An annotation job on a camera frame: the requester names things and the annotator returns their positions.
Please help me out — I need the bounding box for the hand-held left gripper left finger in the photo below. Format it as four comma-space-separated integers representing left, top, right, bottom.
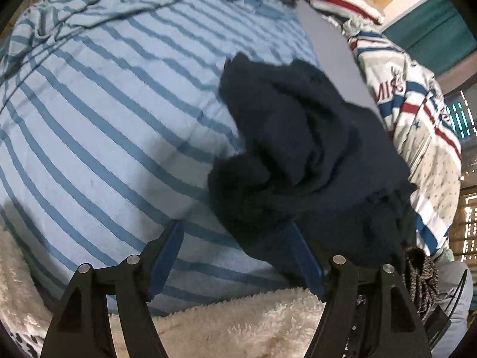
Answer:
40, 220, 185, 358

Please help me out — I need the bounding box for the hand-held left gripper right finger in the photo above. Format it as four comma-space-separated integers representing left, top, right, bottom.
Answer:
287, 224, 433, 358

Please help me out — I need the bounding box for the navy button cardigan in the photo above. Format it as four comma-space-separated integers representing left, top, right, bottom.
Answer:
207, 51, 418, 291

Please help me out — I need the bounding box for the brown speckled garment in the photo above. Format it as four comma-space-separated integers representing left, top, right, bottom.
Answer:
404, 248, 440, 321

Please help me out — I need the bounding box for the white fleece spotted blanket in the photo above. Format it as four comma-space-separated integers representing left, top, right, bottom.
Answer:
0, 227, 325, 358

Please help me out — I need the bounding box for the blue striped bed sheet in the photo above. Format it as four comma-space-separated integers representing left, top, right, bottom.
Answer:
0, 0, 325, 317

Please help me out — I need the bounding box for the star striped quilt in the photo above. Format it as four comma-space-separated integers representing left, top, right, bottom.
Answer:
343, 30, 463, 258

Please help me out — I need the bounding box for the window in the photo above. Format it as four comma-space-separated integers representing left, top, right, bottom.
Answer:
443, 89, 477, 265

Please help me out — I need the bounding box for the grey fitted sheet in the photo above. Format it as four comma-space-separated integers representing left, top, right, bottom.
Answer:
296, 0, 381, 114

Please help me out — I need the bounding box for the teal curtain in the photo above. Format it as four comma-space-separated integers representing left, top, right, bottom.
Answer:
384, 0, 466, 79

